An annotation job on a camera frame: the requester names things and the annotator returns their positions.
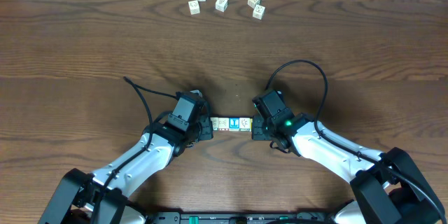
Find wooden block letter G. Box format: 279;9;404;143
210;117;219;131

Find wooden block letter A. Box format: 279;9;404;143
239;118;251;132

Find wooden block ladybug yellow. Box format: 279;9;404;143
218;118;230;131

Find wooden block blue top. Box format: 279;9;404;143
229;118;240;132

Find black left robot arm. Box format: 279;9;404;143
39;90;213;223

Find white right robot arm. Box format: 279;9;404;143
252;90;447;223

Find wooden block blue side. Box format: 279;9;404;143
253;4;265;20

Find wooden block far left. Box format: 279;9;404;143
188;0;200;15

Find wooden block green side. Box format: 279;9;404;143
215;0;228;12

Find wooden block back right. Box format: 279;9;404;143
247;0;261;8

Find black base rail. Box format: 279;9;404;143
146;211;335;224

